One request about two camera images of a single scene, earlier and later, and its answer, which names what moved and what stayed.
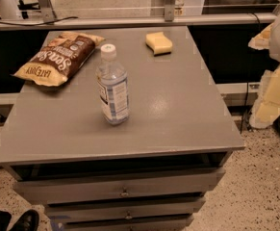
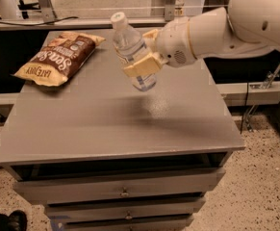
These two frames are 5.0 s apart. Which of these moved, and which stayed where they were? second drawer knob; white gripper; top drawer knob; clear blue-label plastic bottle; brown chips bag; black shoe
Moved: black shoe; clear blue-label plastic bottle; white gripper
Stayed: top drawer knob; brown chips bag; second drawer knob
